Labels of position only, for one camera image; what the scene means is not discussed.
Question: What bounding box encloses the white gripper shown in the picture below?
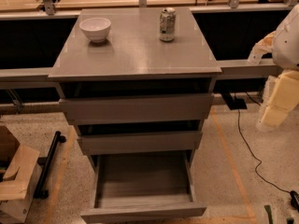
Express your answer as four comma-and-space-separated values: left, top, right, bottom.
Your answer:
257, 70, 299, 132

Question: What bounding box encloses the grey bottom drawer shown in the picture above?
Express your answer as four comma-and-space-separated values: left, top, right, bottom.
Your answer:
81, 151, 206, 224

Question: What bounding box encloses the grey drawer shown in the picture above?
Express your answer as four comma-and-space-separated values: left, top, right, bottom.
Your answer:
78, 120, 202, 155
81, 151, 206, 224
60, 93, 213, 124

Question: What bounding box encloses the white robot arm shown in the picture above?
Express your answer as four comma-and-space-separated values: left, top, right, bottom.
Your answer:
251, 5, 299, 132

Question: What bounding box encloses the grey middle drawer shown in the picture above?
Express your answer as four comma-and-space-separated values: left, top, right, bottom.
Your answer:
78, 120, 202, 155

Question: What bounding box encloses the grey drawer cabinet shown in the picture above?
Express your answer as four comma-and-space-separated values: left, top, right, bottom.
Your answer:
48, 7, 222, 173

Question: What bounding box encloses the grey top drawer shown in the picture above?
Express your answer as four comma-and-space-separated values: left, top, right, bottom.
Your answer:
60, 93, 213, 124

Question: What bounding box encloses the black power box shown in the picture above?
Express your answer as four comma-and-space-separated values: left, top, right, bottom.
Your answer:
221, 92, 247, 110

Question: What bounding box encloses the clear pump bottle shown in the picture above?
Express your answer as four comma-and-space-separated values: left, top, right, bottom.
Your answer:
248, 43, 265, 65

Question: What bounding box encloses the crushed soda can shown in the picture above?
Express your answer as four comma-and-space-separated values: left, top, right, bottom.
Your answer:
160, 7, 176, 42

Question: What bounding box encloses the white ceramic bowl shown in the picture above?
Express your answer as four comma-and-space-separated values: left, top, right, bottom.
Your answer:
79, 18, 111, 43

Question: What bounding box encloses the black metal bar stand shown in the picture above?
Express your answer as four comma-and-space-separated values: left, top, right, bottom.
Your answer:
34, 131, 66, 199

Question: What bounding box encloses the brown cardboard box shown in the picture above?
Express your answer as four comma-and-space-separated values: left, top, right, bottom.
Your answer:
0, 126, 41, 224

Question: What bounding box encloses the black floor cable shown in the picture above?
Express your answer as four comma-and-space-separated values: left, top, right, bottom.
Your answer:
236, 91, 292, 194

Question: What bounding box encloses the grey metal rail shelf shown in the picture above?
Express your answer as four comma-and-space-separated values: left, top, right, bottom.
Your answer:
0, 59, 282, 90

